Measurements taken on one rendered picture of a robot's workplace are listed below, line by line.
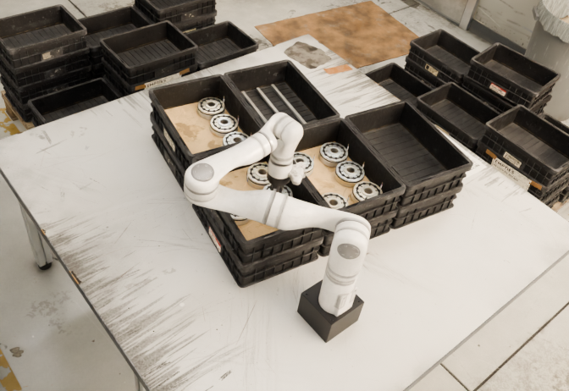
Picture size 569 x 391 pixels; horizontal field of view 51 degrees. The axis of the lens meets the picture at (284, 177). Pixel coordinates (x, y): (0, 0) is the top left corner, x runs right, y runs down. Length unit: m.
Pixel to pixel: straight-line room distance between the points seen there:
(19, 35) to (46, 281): 1.32
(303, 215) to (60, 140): 1.17
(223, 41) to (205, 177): 2.10
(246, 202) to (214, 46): 2.07
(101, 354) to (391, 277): 1.24
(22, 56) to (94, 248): 1.42
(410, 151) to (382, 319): 0.69
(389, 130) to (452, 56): 1.56
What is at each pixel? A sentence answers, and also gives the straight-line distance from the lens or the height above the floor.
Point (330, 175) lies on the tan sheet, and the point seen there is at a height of 0.83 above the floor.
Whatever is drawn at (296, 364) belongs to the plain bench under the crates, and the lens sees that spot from 1.80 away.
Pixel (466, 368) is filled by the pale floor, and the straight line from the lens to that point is 2.80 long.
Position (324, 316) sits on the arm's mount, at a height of 0.80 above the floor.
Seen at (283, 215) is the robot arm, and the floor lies 1.13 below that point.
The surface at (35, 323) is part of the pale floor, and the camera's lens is 2.76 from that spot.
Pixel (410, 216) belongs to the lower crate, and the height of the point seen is 0.75.
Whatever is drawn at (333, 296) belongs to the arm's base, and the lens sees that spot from 1.72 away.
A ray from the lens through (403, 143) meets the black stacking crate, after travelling 2.34.
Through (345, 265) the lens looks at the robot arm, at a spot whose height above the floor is 1.03.
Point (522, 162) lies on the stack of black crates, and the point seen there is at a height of 0.53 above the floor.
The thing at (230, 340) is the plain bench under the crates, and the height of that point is 0.70.
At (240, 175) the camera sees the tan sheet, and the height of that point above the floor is 0.83.
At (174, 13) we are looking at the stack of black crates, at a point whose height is 0.55.
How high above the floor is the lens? 2.27
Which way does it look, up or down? 44 degrees down
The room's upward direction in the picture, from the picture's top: 9 degrees clockwise
